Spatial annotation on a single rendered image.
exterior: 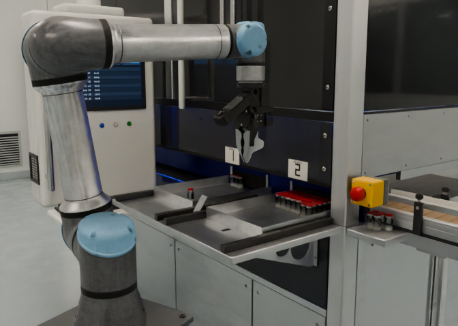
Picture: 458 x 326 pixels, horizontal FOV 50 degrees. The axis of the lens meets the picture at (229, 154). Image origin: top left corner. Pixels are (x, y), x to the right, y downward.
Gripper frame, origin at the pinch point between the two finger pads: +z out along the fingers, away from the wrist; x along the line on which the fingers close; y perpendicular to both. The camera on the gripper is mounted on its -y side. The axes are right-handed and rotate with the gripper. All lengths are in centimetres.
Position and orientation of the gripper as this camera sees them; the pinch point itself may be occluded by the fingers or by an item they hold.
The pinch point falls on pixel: (243, 158)
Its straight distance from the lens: 130.9
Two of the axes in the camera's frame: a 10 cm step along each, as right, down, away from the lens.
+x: -6.0, -1.3, 7.9
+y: 8.0, -1.0, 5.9
